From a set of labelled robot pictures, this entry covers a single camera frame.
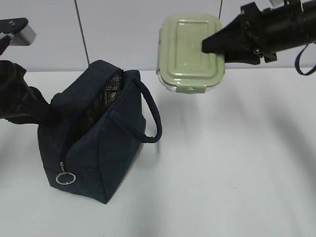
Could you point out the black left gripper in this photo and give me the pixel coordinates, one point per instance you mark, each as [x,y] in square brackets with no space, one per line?
[20,103]

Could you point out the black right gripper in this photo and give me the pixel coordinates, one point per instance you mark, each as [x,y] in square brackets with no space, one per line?
[245,32]

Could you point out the dark blue lunch bag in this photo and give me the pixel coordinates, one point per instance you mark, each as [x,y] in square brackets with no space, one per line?
[106,115]

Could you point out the green lid glass container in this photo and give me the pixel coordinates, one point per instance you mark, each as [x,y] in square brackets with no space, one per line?
[182,67]

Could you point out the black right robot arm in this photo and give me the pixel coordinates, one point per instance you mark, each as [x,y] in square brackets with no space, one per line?
[289,26]

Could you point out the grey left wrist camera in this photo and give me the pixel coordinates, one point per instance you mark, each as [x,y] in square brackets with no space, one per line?
[15,32]

